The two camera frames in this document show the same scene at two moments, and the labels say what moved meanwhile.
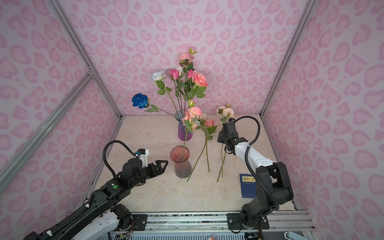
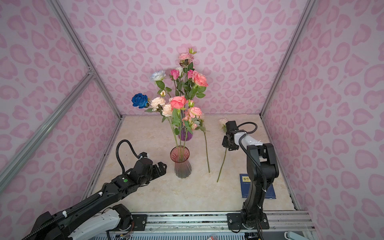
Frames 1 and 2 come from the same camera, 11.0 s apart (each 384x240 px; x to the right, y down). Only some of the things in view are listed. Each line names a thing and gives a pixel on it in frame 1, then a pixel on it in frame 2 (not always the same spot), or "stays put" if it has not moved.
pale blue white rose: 157,76 stays put
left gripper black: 155,172 stays put
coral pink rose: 208,129 → 178,102
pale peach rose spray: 226,112 → 158,104
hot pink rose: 189,74 stays put
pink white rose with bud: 185,59 stays put
